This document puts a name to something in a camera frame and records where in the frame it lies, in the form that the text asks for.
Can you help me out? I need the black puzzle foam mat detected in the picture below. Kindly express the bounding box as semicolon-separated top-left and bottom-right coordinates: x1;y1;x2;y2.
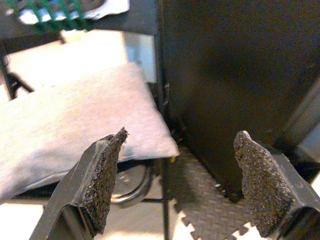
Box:
171;146;261;240

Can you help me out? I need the dark round metal plate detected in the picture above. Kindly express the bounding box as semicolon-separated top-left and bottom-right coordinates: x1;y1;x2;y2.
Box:
111;161;154;209

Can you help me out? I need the black cabinet panel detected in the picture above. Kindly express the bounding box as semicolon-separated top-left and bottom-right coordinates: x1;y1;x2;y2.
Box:
155;0;320;204

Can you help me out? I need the green mesh basket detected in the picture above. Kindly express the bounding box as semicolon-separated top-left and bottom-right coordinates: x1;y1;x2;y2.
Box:
7;0;94;32

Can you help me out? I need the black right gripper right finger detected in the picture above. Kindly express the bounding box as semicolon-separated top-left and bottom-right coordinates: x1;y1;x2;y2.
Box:
233;129;320;240

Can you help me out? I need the white pillow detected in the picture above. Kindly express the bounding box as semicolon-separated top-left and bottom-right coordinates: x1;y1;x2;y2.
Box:
0;62;181;204

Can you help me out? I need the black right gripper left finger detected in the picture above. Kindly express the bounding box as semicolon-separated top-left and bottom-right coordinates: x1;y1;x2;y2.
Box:
29;126;130;240

